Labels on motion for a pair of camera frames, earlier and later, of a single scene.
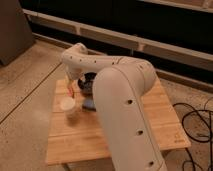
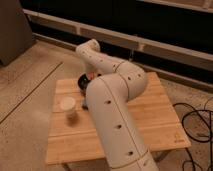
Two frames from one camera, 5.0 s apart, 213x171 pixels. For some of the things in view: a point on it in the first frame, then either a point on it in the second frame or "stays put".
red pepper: x=70 y=91 -> x=90 y=76
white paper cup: x=68 y=106 stays put
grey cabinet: x=16 y=34 stays put
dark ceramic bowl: x=86 y=85 stays put
